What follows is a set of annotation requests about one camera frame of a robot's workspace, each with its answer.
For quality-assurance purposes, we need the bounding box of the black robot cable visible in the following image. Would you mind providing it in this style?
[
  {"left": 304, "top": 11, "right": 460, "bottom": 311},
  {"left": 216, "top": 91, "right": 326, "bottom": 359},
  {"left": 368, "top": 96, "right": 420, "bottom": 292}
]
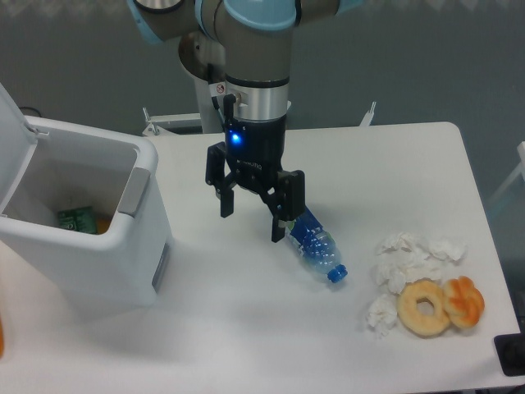
[{"left": 206, "top": 62, "right": 226, "bottom": 124}]

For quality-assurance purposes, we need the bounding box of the orange glazed twisted bun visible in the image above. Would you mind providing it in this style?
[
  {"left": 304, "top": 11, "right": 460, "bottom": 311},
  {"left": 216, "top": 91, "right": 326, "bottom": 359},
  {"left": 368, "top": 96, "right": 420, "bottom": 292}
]
[{"left": 443, "top": 276, "right": 485, "bottom": 329}]

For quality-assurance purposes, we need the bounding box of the green packet in bin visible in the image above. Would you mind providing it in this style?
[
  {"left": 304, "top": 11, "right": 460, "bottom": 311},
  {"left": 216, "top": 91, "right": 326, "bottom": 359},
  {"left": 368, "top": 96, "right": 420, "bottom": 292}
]
[{"left": 57, "top": 206, "right": 98, "bottom": 235}]

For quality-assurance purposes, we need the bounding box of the blue plastic water bottle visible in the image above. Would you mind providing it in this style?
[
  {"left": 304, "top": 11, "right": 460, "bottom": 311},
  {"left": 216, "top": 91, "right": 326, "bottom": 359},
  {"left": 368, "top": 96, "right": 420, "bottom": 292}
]
[{"left": 285, "top": 208, "right": 348, "bottom": 283}]

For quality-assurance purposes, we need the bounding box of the small crumpled white tissue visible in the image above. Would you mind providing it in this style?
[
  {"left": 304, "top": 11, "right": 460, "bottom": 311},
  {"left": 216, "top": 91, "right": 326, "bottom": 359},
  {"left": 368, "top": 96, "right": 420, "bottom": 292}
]
[{"left": 366, "top": 294, "right": 398, "bottom": 339}]

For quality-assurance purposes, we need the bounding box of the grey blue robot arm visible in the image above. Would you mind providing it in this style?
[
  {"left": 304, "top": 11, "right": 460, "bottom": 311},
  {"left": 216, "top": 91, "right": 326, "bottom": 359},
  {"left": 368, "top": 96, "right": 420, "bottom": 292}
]
[{"left": 128, "top": 1, "right": 357, "bottom": 241}]

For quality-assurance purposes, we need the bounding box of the orange object at left edge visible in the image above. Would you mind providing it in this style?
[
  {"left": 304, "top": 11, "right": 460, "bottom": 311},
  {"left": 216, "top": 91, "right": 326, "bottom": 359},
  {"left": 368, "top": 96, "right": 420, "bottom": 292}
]
[{"left": 0, "top": 311, "right": 6, "bottom": 358}]

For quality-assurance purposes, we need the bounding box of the white trash can lid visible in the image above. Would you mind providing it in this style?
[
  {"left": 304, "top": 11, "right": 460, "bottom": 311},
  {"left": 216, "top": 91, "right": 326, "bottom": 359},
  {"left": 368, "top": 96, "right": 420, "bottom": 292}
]
[{"left": 1, "top": 85, "right": 38, "bottom": 213}]

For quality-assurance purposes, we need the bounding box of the large crumpled white tissue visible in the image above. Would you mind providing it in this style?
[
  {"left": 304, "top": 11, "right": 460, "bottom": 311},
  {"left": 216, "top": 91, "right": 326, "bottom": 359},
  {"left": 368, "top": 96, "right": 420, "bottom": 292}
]
[{"left": 372, "top": 231, "right": 468, "bottom": 295}]

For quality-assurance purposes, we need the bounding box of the white metal base frame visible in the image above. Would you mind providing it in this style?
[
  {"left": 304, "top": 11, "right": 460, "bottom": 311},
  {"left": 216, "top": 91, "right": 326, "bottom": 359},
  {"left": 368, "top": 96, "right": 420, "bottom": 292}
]
[{"left": 141, "top": 100, "right": 378, "bottom": 137}]

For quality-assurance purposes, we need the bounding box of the orange item in bin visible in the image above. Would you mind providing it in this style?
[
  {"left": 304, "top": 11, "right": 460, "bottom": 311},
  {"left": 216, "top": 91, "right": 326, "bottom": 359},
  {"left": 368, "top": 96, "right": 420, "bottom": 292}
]
[{"left": 95, "top": 217, "right": 111, "bottom": 235}]

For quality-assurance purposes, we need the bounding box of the plain ring donut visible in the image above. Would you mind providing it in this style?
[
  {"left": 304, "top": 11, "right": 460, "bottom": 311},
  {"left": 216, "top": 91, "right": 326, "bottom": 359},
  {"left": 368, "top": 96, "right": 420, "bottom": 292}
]
[{"left": 396, "top": 280, "right": 450, "bottom": 337}]

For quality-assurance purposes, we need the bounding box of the white frame at right edge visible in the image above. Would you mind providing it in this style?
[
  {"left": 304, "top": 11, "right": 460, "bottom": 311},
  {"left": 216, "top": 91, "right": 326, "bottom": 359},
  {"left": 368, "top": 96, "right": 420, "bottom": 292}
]
[{"left": 486, "top": 141, "right": 524, "bottom": 218}]

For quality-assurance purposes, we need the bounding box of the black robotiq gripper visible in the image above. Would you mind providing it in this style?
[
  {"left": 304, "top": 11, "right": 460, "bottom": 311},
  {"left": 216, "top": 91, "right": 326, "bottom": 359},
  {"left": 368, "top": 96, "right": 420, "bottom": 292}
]
[{"left": 205, "top": 116, "right": 306, "bottom": 243}]

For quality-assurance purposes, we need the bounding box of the white trash can body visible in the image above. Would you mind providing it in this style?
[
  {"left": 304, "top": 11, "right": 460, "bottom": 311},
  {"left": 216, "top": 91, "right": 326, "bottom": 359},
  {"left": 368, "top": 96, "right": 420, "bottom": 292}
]
[{"left": 1, "top": 117, "right": 171, "bottom": 306}]

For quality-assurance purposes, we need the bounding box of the black device at table corner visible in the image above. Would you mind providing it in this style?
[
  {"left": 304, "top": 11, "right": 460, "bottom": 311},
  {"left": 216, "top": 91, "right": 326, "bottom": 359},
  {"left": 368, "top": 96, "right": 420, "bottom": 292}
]
[{"left": 494, "top": 333, "right": 524, "bottom": 377}]

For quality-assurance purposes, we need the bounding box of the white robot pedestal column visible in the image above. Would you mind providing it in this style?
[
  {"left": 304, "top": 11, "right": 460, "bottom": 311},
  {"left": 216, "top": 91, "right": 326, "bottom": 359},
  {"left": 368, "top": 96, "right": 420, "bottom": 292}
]
[{"left": 178, "top": 31, "right": 227, "bottom": 135}]

